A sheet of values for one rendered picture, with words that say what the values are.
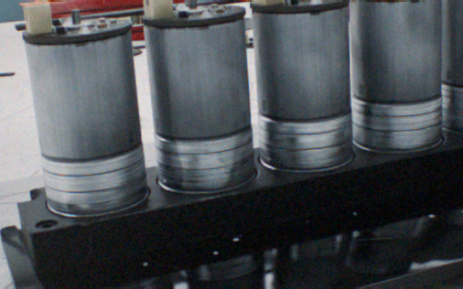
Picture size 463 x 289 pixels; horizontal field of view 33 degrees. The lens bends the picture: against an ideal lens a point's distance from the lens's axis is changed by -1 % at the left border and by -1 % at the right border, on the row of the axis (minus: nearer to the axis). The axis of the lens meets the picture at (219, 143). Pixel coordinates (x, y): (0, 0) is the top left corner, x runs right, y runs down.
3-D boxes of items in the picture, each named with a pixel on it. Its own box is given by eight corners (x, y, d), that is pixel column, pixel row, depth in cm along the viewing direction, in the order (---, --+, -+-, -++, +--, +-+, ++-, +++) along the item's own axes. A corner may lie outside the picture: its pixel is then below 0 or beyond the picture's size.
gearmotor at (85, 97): (164, 238, 19) (142, 22, 17) (61, 260, 18) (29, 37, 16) (137, 204, 21) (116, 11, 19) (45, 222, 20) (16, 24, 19)
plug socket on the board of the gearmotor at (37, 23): (65, 32, 17) (61, 2, 17) (26, 37, 17) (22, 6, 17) (59, 27, 18) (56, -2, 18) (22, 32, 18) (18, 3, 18)
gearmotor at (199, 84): (273, 215, 20) (261, 7, 18) (178, 235, 19) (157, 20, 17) (236, 185, 22) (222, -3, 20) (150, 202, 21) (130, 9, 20)
